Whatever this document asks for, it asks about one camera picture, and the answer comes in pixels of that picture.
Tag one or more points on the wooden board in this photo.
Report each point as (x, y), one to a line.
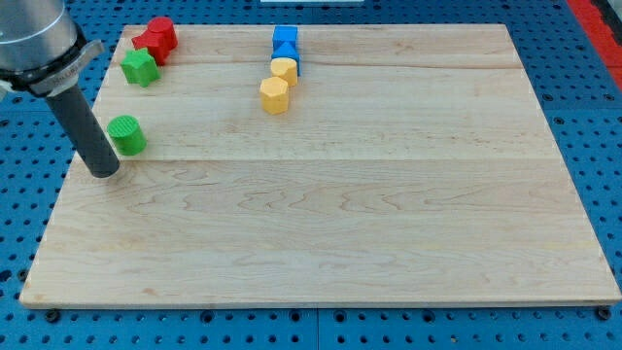
(414, 168)

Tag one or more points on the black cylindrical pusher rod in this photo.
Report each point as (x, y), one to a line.
(74, 114)

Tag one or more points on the red cylinder block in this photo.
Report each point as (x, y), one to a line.
(163, 29)

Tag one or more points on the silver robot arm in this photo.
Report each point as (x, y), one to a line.
(43, 50)

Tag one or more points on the yellow heart block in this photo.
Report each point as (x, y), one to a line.
(286, 69)

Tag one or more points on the yellow hexagon block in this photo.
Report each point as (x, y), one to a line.
(274, 95)

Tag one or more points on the red star block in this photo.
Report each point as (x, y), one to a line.
(155, 43)

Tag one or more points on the blue cube block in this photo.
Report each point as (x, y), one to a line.
(283, 34)

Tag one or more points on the green cylinder block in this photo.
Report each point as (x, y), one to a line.
(127, 135)

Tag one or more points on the blue triangle block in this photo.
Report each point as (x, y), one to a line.
(287, 50)

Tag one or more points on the red tape strip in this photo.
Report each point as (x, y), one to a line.
(603, 28)

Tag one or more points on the green star block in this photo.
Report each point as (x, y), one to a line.
(139, 68)

